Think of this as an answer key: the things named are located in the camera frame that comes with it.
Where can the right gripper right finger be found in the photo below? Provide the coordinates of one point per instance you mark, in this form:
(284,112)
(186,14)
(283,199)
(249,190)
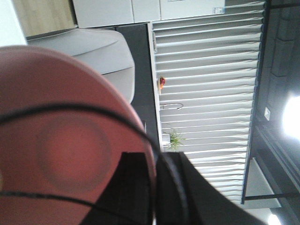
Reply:
(185,197)

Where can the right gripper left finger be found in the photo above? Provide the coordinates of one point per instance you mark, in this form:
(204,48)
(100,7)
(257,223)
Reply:
(123,196)

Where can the pink plastic bowl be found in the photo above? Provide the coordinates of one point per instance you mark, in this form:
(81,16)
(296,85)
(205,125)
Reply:
(50,130)

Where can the potted green plant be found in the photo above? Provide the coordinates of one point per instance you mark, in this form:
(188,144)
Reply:
(171,140)

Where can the fruit plate on counter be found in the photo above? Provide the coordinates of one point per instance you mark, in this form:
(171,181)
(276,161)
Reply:
(161,84)

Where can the right grey upholstered chair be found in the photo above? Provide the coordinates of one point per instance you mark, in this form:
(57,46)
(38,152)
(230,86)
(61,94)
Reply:
(105,51)

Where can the white cabinet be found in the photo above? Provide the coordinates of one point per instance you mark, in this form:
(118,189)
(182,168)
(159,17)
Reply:
(98,13)

